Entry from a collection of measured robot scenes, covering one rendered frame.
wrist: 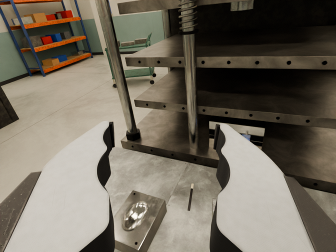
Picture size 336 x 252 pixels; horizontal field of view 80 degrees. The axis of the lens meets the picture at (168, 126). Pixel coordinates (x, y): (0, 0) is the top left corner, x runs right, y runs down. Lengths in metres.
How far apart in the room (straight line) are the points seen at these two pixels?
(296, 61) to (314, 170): 0.51
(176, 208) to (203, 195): 0.13
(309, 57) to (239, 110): 0.34
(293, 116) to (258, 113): 0.14
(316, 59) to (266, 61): 0.17
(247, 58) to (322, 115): 0.40
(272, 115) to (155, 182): 0.62
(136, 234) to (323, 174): 0.85
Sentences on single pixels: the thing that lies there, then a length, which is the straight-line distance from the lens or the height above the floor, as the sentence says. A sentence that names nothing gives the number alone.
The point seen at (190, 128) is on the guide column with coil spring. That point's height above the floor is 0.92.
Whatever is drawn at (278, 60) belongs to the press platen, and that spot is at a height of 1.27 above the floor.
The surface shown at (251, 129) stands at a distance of 1.08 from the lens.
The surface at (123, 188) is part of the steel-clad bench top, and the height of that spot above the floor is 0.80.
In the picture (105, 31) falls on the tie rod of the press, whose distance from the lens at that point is 1.12.
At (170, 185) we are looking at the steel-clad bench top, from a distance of 0.97.
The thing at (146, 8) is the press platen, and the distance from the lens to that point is 1.09.
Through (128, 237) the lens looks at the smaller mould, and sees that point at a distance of 0.78.
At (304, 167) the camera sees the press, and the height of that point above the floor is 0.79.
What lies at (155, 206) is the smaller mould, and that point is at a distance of 0.82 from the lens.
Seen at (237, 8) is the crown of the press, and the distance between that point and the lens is 1.19.
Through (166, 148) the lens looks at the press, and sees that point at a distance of 1.20.
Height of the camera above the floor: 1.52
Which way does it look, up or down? 31 degrees down
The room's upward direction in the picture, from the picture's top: 7 degrees counter-clockwise
